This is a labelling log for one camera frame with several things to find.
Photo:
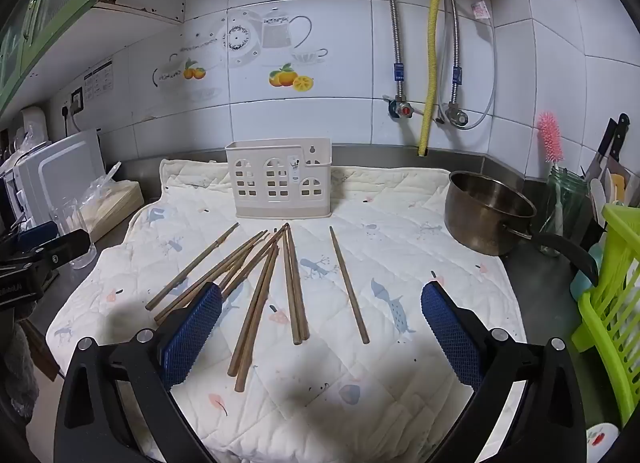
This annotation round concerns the pink bottle brush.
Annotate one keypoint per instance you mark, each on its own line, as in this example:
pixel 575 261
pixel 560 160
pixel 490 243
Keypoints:
pixel 549 138

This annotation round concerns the person's left hand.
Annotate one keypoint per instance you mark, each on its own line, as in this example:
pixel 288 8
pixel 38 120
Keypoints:
pixel 17 373

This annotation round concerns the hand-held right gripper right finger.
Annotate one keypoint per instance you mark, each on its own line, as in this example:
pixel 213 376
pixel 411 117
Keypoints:
pixel 450 333

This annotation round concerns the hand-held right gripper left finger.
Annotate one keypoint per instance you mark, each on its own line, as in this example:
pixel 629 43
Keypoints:
pixel 192 338

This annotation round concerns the white plastic spatula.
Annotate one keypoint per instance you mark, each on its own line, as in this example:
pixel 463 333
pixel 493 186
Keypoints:
pixel 597 195

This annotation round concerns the white printed quilted mat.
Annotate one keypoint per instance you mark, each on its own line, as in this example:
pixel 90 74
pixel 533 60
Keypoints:
pixel 390 253

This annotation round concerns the white plastic utensil holder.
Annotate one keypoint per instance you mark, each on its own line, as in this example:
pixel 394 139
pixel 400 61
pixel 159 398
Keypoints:
pixel 280 210

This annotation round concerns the metal pipe valve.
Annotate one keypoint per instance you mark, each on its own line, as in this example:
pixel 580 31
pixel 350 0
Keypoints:
pixel 455 115

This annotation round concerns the green plastic dish rack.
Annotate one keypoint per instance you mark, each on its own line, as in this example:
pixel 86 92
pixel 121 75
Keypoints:
pixel 617 293

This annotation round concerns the clear glass cup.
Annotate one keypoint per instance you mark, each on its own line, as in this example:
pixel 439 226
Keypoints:
pixel 72 228

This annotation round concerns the wall power socket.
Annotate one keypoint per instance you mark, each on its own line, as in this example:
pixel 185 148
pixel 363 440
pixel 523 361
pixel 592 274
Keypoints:
pixel 76 99

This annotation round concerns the pile of wooden chopsticks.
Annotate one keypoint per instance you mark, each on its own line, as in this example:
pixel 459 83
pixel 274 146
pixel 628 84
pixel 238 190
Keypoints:
pixel 295 293

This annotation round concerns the white wall label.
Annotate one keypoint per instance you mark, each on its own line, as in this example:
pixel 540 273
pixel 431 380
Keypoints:
pixel 98 80

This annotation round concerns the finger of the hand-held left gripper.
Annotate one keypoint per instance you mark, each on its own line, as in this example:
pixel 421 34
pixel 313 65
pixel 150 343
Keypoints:
pixel 37 233
pixel 67 245

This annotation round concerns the green wall cabinet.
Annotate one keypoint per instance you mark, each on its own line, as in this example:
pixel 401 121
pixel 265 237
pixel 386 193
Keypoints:
pixel 30 18

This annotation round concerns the green glass jar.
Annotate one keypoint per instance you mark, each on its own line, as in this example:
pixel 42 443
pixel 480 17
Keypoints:
pixel 562 203

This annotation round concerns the white microwave oven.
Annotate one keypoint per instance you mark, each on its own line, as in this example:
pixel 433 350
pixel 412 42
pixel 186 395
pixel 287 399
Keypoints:
pixel 22 183

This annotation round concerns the white plastic bag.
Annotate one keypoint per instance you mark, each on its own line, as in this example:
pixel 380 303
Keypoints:
pixel 115 203

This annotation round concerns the pink wall sticker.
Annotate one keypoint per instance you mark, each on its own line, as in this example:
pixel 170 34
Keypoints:
pixel 481 9

